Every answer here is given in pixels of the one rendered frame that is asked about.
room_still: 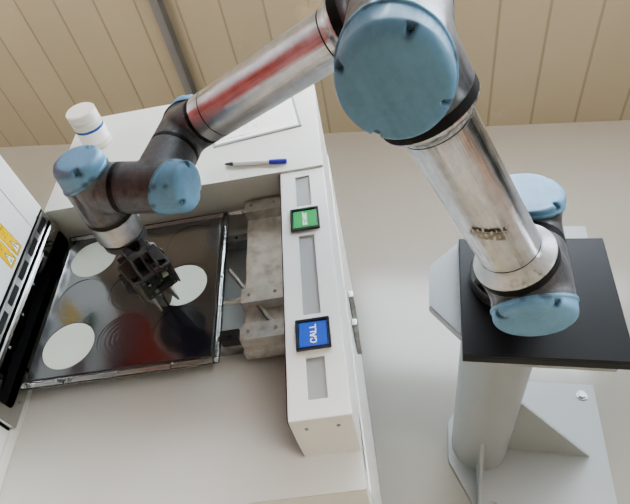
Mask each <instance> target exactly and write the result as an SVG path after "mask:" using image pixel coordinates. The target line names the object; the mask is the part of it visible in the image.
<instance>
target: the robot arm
mask: <svg viewBox="0 0 630 504"><path fill-rule="evenodd" d="M454 8H455V3H454V0H323V3H322V7H320V8H319V9H317V10H316V11H314V12H313V13H312V14H310V15H309V16H307V17H306V18H304V19H303V20H301V21H300V22H298V23H297V24H296V25H294V26H293V27H291V28H290V29H288V30H287V31H285V32H284V33H283V34H281V35H280V36H278V37H277V38H275V39H274V40H272V41H271V42H270V43H268V44H267V45H265V46H264V47H262V48H261V49H259V50H258V51H257V52H255V53H254V54H252V55H251V56H249V57H248V58H246V59H245V60H244V61H242V62H241V63H239V64H238V65H236V66H235V67H233V68H232V69H231V70H229V71H228V72H226V73H225V74H223V75H222V76H220V77H219V78H217V79H216V80H215V81H213V82H212V83H210V84H209V85H207V86H206V87H204V88H203V89H202V90H200V91H199V92H197V93H196V94H194V95H192V94H190V95H181V96H179V97H177V98H176V99H175V100H174V101H173V102H172V104H170V105H169V106H168V108H167V109H166V110H165V112H164V115H163V117H162V120H161V122H160V123H159V125H158V127H157V129H156V131H155V132H154V134H153V136H152V138H151V139H150V141H149V143H148V145H147V147H146V148H145V150H144V152H143V154H142V155H141V157H140V159H139V160H138V161H114V162H110V161H108V157H107V155H105V154H104V153H103V152H102V150H101V149H100V148H98V147H96V146H94V145H80V146H76V147H74V148H71V149H69V150H67V151H66V152H64V153H63V154H62V155H61V156H60V157H59V158H58V160H57V161H55V163H54V165H53V176H54V178H55V179H56V181H57V183H58V184H59V186H60V187H61V189H62V191H63V195H64V196H65V197H67V198H68V199H69V201H70V202H71V204H72V205H73V206H74V208H75V209H76V211H77V212H78V213H79V215H80V216H81V218H82V219H83V220H84V222H85V223H86V225H87V227H88V228H89V230H90V231H91V233H92V234H93V235H94V237H95V238H96V240H97V241H98V243H99V244H100V245H101V246H103V247H104V248H105V249H106V251H107V252H108V253H110V254H113V255H121V257H120V258H118V259H116V260H117V264H116V267H115V268H116V269H117V270H118V271H120V272H121V274H119V275H118V276H117V277H118V278H119V279H120V280H121V282H122V284H123V286H124V287H125V288H126V290H127V291H128V292H129V293H131V294H135V295H138V296H140V298H141V299H142V300H143V301H144V303H145V304H148V303H147V302H150V303H152V304H154V305H156V306H157V307H158V308H159V310H160V311H163V310H162V308H161V307H160V306H165V307H166V306H168V305H169V304H170V303H171V300H172V296H174V297H175V298H176V299H177V300H179V296H178V294H177V293H176V291H175V290H174V288H173V285H174V284H175V283H177V282H178V280H179V282H180V281H181V280H180V278H179V276H178V274H177V273H176V271H175V269H174V268H173V266H172V264H171V261H170V259H169V258H168V257H167V256H166V255H165V254H164V251H163V250H162V249H161V248H159V249H158V248H157V247H156V245H155V243H154V242H148V241H147V240H146V241H145V239H146V236H147V229H146V227H145V226H144V224H143V221H142V219H141V217H140V215H139V214H161V215H169V214H173V213H186V212H190V211H192V210H193V209H194V208H195V207H196V206H197V204H198V202H199V200H200V191H201V178H200V174H199V171H198V169H197V167H196V164H197V162H198V159H199V157H200V155H201V153H202V151H203V150H204V149H205V148H207V147H209V146H210V145H212V144H214V143H215V142H217V141H219V140H220V139H222V138H224V137H225V136H227V135H229V134H230V133H232V132H234V131H235V130H237V129H239V128H241V127H242V126H244V125H246V124H247V123H249V122H251V121H252V120H254V119H256V118H257V117H259V116H261V115H263V114H264V113H266V112H268V111H269V110H271V109H273V108H274V107H276V106H278V105H279V104H281V103H283V102H285V101H286V100H288V99H290V98H291V97H293V96H295V95H296V94H298V93H300V92H301V91H303V90H305V89H306V88H308V87H310V86H312V85H313V84H315V83H317V82H318V81H320V80H322V79H323V78H325V77H327V76H328V75H330V74H332V73H334V85H335V90H336V94H337V97H338V100H339V102H340V104H341V106H342V108H343V110H344V111H345V113H346V114H347V116H348V117H349V118H350V119H351V120H352V121H353V122H354V123H355V124H356V125H357V126H358V127H360V128H361V129H363V130H364V131H366V132H368V133H370V134H372V133H373V132H375V133H377V134H380V137H381V138H384V140H385V141H386V142H387V143H388V144H390V145H392V146H395V147H406V148H407V150H408V151H409V153H410V154H411V156H412V157H413V159H414V161H415V162H416V164H417V165H418V167H419V168H420V170H421V171H422V173H423V174H424V176H425V178H426V179H427V181H428V182H429V184H430V185H431V187H432V188H433V190H434V191H435V193H436V195H437V196H438V198H439V199H440V201H441V202H442V204H443V205H444V207H445V209H446V210H447V212H448V213H449V215H450V216H451V218H452V219H453V221H454V222H455V224H456V226H457V227H458V229H459V230H460V232H461V233H462V235H463V236H464V238H465V240H466V241H467V243H468V244H469V246H470V247H471V249H472V250H473V252H474V254H475V256H474V258H473V260H472V262H471V265H470V272H469V281H470V285H471V288H472V290H473V292H474V293H475V294H476V296H477V297H478V298H479V299H480V300H481V301H483V302H484V303H486V304H487V305H489V306H491V309H490V314H491V316H492V321H493V323H494V325H495V326H496V327H497V328H498V329H499V330H501V331H503V332H505V333H508V334H511V335H517V336H528V337H530V336H543V335H549V334H553V333H556V332H559V331H562V330H564V329H566V328H567V327H568V326H570V325H572V324H573V323H574V322H575V321H576V320H577V318H578V316H579V304H578V302H579V300H580V299H579V296H577V293H576V288H575V283H574V278H573V273H572V268H571V263H570V258H569V253H568V248H567V245H566V239H565V234H564V229H563V224H562V216H563V211H564V210H565V208H566V194H565V191H564V189H563V188H562V187H561V186H560V185H559V184H558V183H557V182H555V181H554V180H552V179H549V178H546V177H545V176H542V175H537V174H530V173H519V174H512V175H509V173H508V171H507V169H506V167H505V165H504V163H503V161H502V159H501V157H500V155H499V153H498V151H497V149H496V147H495V145H494V143H493V141H492V139H491V137H490V135H489V133H488V131H487V129H486V127H485V125H484V123H483V121H482V119H481V118H480V116H479V114H478V112H477V110H476V108H475V104H476V102H477V100H478V97H479V95H480V91H481V85H480V81H479V79H478V77H477V75H476V73H475V70H474V68H473V66H472V64H471V62H470V60H469V58H468V56H467V54H466V52H465V49H464V47H463V45H462V43H461V41H460V39H459V37H458V34H457V31H456V27H455V11H454ZM159 294H161V295H162V296H161V295H159ZM163 298H164V299H163ZM146 301H147V302H146Z"/></svg>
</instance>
